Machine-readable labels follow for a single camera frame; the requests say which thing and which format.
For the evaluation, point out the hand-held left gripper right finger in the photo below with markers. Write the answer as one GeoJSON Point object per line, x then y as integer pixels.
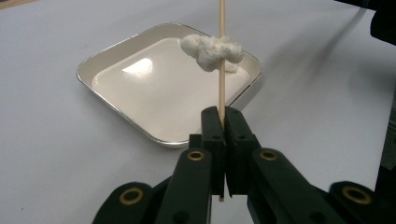
{"type": "Point", "coordinates": [264, 180]}

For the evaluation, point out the wooden table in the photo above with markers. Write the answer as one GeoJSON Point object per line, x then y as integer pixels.
{"type": "Point", "coordinates": [12, 3]}

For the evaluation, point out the wooden skewer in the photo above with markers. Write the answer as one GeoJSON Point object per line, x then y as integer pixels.
{"type": "Point", "coordinates": [221, 93]}

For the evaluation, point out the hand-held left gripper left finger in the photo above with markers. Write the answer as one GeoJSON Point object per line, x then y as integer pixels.
{"type": "Point", "coordinates": [199, 174]}

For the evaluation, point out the white fluffy food piece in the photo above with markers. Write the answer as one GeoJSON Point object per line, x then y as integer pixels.
{"type": "Point", "coordinates": [231, 66]}
{"type": "Point", "coordinates": [233, 49]}
{"type": "Point", "coordinates": [202, 51]}

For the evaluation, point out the square metal tray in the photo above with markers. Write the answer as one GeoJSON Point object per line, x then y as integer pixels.
{"type": "Point", "coordinates": [149, 93]}

